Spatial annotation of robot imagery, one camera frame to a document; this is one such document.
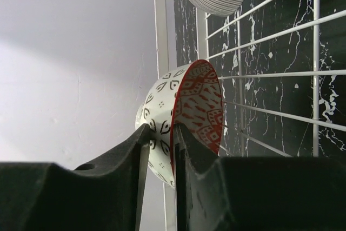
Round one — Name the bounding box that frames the white wire dish rack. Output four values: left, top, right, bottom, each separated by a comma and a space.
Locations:
165, 0, 345, 230

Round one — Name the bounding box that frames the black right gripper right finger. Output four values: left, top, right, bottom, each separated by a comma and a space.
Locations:
173, 124, 345, 230

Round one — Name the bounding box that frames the red patterned bowl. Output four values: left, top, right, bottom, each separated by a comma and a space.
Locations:
135, 60, 223, 187

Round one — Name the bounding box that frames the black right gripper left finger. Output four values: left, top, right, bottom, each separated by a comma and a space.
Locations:
1, 124, 151, 230

